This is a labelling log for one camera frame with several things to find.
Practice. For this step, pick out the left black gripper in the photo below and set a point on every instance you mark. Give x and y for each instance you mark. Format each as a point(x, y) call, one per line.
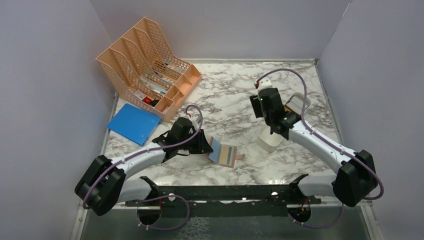
point(204, 146)

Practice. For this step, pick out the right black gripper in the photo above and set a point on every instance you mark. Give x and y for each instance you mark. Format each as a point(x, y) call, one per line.
point(256, 104)

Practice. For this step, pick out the brown leather card holder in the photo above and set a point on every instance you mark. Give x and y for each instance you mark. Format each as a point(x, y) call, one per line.
point(213, 156)

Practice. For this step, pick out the credit card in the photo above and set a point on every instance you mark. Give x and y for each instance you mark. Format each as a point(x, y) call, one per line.
point(227, 155)

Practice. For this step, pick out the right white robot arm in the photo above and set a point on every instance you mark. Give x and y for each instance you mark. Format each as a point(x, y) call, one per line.
point(354, 173)

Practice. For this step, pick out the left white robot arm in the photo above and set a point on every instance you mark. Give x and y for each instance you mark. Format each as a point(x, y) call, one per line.
point(106, 181)

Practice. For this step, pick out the stack of cards in tray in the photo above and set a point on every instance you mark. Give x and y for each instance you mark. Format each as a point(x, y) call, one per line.
point(295, 103)

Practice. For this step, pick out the blue folder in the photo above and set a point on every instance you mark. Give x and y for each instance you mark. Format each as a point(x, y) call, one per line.
point(134, 123)

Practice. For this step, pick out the red item in organizer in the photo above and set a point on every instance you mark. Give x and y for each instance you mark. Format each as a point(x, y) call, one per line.
point(149, 101)

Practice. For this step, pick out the peach plastic file organizer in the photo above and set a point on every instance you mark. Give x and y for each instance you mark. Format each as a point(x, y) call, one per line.
point(141, 64)

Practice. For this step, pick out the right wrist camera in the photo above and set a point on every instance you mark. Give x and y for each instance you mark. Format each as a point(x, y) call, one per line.
point(263, 87)

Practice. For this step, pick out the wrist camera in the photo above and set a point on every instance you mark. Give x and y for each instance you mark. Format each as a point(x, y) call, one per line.
point(196, 121)
point(263, 87)

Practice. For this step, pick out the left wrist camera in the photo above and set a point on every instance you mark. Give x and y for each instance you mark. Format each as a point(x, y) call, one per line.
point(196, 121)

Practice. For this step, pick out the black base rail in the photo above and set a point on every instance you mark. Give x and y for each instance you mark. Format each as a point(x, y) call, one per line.
point(213, 201)

